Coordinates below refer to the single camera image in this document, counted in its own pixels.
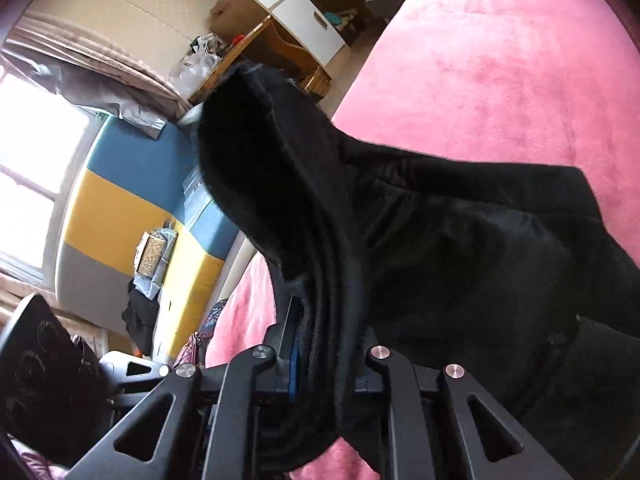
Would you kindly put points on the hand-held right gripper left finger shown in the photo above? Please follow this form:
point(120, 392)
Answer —
point(295, 360)

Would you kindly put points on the gold patterned box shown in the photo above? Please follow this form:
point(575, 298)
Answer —
point(151, 255)

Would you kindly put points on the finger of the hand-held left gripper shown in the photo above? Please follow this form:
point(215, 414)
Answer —
point(135, 360)

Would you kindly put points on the dark floral cloth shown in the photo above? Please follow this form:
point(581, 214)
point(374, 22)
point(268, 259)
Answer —
point(210, 315)

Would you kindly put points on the beige pleated curtain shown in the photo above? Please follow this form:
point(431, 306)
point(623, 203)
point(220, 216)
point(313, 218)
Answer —
point(100, 60)

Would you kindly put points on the grey silver cloth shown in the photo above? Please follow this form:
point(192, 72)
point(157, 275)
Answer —
point(125, 105)

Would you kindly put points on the wooden desk with white drawers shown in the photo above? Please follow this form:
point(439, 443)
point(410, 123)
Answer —
point(310, 25)

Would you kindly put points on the bright window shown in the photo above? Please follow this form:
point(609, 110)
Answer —
point(35, 170)

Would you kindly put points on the white plastic bag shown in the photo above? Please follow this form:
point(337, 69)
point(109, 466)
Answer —
point(195, 67)

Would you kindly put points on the black pants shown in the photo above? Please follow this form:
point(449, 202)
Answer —
point(450, 260)

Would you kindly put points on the blue yellow padded panel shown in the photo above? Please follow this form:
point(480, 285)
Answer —
point(120, 200)

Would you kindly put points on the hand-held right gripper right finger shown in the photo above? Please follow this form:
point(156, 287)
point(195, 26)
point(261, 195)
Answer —
point(395, 385)

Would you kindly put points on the pink plush blanket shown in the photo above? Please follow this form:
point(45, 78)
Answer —
point(500, 85)

